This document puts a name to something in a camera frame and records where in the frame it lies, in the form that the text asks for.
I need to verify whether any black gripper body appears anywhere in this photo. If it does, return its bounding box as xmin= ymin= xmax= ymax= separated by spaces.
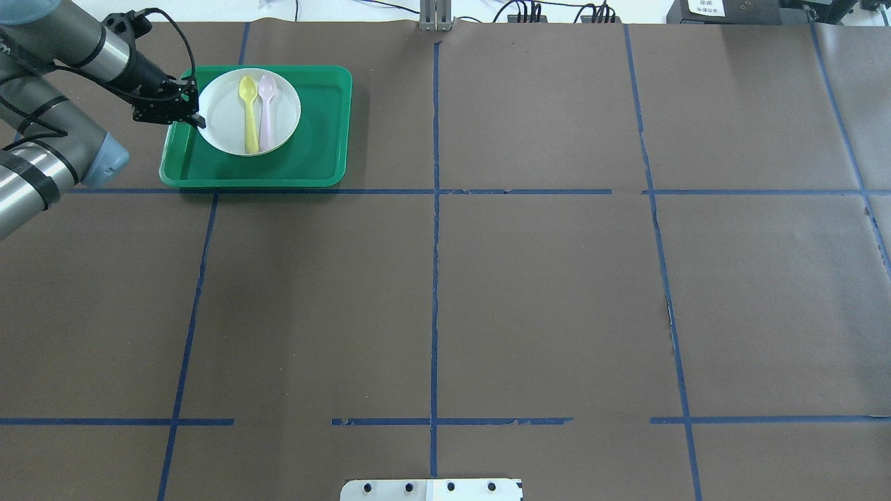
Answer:
xmin=131 ymin=66 xmax=192 ymax=125

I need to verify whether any yellow plastic spoon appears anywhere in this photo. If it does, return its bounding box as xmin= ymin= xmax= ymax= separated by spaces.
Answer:
xmin=238 ymin=75 xmax=259 ymax=154

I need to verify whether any pink plastic spoon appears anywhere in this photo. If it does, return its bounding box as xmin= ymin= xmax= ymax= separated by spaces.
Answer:
xmin=258 ymin=73 xmax=278 ymax=152

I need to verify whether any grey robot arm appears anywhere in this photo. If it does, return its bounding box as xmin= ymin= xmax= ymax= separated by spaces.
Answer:
xmin=1 ymin=1 xmax=205 ymax=237

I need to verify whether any green plastic tray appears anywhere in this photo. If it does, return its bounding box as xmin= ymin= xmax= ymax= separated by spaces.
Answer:
xmin=159 ymin=65 xmax=353 ymax=189

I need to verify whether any black power strip left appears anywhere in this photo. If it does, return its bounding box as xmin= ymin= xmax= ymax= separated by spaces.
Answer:
xmin=499 ymin=1 xmax=548 ymax=24

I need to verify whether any black power strip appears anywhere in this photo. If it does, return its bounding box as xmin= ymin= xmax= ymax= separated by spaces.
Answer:
xmin=499 ymin=1 xmax=548 ymax=24
xmin=575 ymin=1 xmax=621 ymax=24

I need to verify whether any black power strip right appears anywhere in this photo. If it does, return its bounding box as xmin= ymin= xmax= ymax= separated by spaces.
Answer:
xmin=575 ymin=1 xmax=621 ymax=24

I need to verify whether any black box with label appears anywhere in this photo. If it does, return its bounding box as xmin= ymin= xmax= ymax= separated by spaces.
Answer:
xmin=665 ymin=1 xmax=811 ymax=26

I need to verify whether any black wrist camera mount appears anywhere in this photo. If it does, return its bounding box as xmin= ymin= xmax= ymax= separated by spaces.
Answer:
xmin=102 ymin=9 xmax=152 ymax=39

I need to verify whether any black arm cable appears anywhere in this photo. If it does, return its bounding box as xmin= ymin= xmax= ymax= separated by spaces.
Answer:
xmin=136 ymin=7 xmax=199 ymax=112

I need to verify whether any grey metal bracket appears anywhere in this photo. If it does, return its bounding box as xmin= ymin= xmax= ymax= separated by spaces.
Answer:
xmin=419 ymin=0 xmax=455 ymax=32

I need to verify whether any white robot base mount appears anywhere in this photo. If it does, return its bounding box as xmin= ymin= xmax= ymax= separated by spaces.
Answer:
xmin=340 ymin=478 xmax=524 ymax=500

